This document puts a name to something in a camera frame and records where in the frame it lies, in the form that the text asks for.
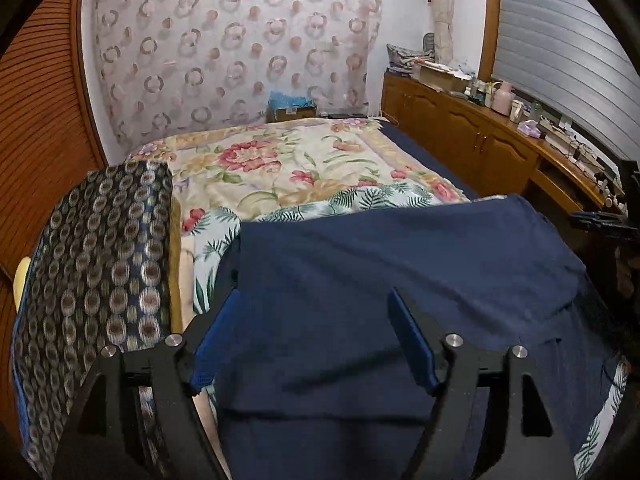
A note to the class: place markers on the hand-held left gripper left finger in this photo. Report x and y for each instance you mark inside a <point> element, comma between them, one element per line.
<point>215,345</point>

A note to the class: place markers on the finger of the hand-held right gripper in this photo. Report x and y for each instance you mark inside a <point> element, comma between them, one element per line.
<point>600,224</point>

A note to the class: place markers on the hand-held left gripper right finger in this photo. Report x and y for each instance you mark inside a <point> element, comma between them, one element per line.
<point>412,340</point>

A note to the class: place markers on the navy t-shirt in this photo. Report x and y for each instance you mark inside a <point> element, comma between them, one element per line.
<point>375,260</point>

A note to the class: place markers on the person's right hand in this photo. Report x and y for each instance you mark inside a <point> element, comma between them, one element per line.
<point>627,275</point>

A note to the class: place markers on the white power strip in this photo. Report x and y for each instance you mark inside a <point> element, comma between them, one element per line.
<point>570,145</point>

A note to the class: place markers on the leaf-print bed sheet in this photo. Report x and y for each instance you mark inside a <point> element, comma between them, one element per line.
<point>210,245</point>

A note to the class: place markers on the purple tissue pack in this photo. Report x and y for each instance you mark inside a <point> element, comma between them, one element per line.
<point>530,129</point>

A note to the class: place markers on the dark circle-patterned pillow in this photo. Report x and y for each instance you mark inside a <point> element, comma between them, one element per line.
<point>100,260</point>

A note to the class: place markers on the grey window blind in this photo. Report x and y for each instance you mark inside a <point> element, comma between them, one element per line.
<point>560,50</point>

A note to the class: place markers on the pink thermos bottle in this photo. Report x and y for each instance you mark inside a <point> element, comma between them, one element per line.
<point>502,100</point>

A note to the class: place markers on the wooden sideboard cabinet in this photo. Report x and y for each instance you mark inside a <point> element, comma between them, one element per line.
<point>475,135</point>

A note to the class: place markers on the navy bed sheet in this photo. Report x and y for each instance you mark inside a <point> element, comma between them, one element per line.
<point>425,160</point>

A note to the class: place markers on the floral blanket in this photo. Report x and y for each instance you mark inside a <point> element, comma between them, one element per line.
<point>300,170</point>

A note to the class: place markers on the yellow plush toy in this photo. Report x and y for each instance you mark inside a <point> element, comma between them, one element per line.
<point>22,280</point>

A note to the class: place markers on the open cardboard box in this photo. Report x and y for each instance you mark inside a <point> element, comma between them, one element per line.
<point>442,77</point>

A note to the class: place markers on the cardboard box with blue cloth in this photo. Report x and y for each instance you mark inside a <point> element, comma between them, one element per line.
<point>290,112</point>

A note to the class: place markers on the beige window curtain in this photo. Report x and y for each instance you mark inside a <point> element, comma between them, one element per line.
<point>442,20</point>

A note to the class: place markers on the wooden louvered wardrobe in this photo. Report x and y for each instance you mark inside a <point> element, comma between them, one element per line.
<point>45,135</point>

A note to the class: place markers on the circle-patterned sheer curtain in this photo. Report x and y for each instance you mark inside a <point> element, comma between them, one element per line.
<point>225,60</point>

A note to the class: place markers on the wooden window frame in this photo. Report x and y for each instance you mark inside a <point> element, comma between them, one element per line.
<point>489,25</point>

